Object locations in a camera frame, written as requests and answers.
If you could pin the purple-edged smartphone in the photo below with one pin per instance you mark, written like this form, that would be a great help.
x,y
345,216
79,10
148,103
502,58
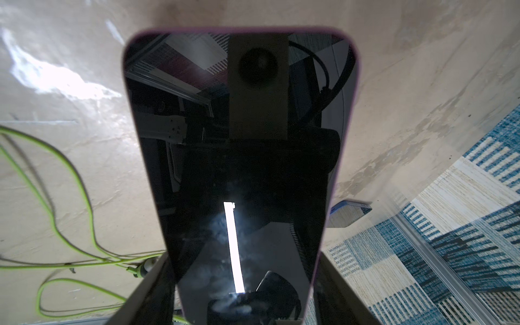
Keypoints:
x,y
241,131

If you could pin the blue grey stapler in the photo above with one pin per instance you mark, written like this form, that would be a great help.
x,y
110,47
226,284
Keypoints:
x,y
346,212

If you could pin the green wired earphones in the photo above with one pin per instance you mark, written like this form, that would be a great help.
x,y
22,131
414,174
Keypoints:
x,y
59,260

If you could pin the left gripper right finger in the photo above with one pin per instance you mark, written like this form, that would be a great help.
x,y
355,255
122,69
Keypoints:
x,y
335,301

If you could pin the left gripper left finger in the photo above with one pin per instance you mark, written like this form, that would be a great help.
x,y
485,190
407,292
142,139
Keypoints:
x,y
152,302

